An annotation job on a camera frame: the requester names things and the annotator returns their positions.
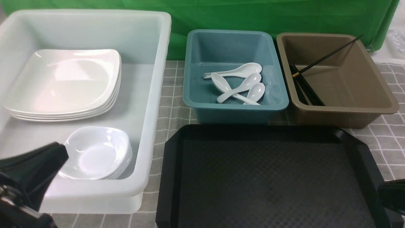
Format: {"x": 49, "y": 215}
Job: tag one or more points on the black chopstick gold tip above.
{"x": 325, "y": 57}

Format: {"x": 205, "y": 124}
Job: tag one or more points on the small white square bowl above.
{"x": 92, "y": 134}

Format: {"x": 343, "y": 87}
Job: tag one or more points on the large white square plate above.
{"x": 59, "y": 82}

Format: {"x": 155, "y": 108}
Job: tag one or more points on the white ceramic spoon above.
{"x": 246, "y": 85}

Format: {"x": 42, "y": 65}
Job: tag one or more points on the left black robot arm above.
{"x": 24, "y": 181}

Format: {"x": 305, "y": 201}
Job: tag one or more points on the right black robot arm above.
{"x": 392, "y": 195}

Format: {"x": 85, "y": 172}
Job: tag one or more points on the white spoon right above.
{"x": 256, "y": 92}

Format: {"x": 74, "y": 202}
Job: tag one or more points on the white spoon middle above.
{"x": 223, "y": 86}

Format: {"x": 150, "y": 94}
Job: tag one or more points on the teal plastic bin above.
{"x": 209, "y": 51}

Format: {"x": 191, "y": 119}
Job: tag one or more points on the white spoon top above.
{"x": 242, "y": 71}

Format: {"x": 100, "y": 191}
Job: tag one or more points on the large translucent white bin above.
{"x": 141, "y": 38}

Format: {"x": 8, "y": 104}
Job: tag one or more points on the black chopsticks in bin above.
{"x": 294, "y": 69}

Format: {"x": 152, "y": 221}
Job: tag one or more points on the lower stacked white plates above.
{"x": 107, "y": 109}

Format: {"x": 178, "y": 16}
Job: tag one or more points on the stacked small white bowls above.
{"x": 96, "y": 161}

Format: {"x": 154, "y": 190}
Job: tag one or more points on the brown plastic bin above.
{"x": 350, "y": 85}

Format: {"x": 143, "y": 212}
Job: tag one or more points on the black serving tray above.
{"x": 256, "y": 176}

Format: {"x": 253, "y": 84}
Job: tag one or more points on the grey checkered tablecloth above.
{"x": 385, "y": 138}

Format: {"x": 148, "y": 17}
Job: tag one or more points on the green backdrop cloth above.
{"x": 370, "y": 18}

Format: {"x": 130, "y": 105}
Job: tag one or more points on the clear plastic bag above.
{"x": 396, "y": 42}

